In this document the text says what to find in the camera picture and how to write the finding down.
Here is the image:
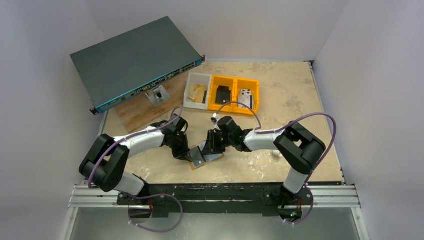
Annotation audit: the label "yellow leather card holder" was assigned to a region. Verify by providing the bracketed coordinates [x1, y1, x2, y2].
[191, 142, 225, 169]

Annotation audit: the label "white VIP card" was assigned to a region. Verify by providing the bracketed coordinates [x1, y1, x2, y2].
[238, 95, 255, 110]

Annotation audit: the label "gold cards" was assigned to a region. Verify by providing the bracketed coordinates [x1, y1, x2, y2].
[188, 84, 208, 104]

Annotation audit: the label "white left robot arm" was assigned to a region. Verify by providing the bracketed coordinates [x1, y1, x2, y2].
[78, 114, 190, 205]

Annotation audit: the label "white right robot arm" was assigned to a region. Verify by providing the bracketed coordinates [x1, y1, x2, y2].
[201, 116, 327, 204]

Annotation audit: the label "black card stack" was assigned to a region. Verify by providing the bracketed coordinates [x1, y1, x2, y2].
[215, 94, 231, 105]

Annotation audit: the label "white cards with stripe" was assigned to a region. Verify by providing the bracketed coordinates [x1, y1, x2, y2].
[239, 88, 253, 96]

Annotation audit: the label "yellow right bin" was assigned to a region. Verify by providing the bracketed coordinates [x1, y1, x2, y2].
[232, 78, 260, 116]

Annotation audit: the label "yellow bin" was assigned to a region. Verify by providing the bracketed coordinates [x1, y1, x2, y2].
[232, 78, 260, 116]
[208, 75, 237, 111]

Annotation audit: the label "wooden board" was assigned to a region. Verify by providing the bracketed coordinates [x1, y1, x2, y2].
[114, 72, 189, 133]

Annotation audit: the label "white plastic cylinder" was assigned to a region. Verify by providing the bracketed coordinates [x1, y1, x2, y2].
[272, 150, 282, 158]

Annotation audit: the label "yellow middle bin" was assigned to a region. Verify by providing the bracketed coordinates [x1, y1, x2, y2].
[208, 75, 237, 111]

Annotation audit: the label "white plastic bin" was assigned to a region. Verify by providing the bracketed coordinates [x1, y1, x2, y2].
[183, 72, 212, 110]

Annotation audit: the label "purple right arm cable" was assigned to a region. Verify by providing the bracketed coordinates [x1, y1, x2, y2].
[211, 100, 338, 183]

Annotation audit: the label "grey metal bracket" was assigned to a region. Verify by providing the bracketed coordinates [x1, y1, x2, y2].
[145, 85, 171, 106]

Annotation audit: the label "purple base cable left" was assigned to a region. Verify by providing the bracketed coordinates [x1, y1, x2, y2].
[119, 190, 184, 234]

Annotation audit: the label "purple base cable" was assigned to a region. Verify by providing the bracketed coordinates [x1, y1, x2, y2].
[119, 190, 184, 234]
[282, 183, 315, 226]

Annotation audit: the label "grey network switch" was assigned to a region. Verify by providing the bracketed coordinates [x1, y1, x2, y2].
[70, 16, 205, 115]

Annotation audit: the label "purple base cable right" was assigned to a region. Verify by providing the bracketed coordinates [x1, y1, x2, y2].
[282, 183, 315, 226]

